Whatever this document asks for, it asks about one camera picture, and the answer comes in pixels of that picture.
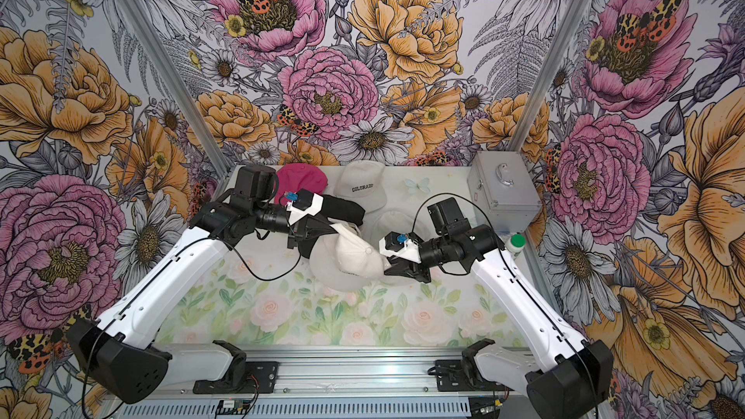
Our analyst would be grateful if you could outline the black cap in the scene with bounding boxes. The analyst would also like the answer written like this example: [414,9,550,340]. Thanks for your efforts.
[321,195,366,226]

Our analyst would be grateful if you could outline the white colorado cap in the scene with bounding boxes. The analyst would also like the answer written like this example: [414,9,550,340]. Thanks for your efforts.
[334,160,387,213]
[362,209,434,244]
[308,221,387,292]

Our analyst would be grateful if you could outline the pink cap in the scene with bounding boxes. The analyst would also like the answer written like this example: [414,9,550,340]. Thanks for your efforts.
[275,163,328,206]

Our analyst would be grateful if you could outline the white Colorado cap front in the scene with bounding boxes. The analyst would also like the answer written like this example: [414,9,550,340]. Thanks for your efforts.
[362,209,434,244]

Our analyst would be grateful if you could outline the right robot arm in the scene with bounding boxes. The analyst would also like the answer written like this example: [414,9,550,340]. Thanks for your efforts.
[378,198,614,418]

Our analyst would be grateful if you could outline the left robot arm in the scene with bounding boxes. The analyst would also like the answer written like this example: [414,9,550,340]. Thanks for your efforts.
[67,166,345,405]

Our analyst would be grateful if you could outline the white bottle green lid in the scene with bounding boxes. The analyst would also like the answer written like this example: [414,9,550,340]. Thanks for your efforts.
[504,234,527,258]

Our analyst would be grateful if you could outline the silver metal case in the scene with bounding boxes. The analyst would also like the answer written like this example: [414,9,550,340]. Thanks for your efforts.
[467,151,542,235]

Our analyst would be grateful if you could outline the perforated metal tray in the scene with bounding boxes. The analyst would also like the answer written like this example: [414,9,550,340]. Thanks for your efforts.
[118,396,471,418]

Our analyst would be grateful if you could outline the small circuit board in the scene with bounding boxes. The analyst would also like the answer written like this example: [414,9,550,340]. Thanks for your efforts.
[215,399,251,418]

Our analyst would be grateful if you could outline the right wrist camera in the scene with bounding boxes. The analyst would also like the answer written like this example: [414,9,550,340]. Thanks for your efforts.
[378,232,421,264]

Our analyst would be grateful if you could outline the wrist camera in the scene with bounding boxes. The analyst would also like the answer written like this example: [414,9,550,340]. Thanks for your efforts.
[378,232,421,264]
[284,189,324,225]

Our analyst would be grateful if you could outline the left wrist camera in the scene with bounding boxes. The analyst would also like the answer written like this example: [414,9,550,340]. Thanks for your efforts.
[284,189,324,225]

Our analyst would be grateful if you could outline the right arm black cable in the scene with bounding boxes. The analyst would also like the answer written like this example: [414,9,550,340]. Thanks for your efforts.
[409,191,508,275]

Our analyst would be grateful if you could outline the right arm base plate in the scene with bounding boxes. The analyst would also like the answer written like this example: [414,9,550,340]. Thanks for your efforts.
[427,360,499,392]

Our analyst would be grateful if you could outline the aluminium front rail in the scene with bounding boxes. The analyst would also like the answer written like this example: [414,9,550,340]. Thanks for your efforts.
[104,346,603,402]

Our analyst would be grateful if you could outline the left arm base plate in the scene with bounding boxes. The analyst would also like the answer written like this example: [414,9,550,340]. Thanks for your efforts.
[192,361,279,395]

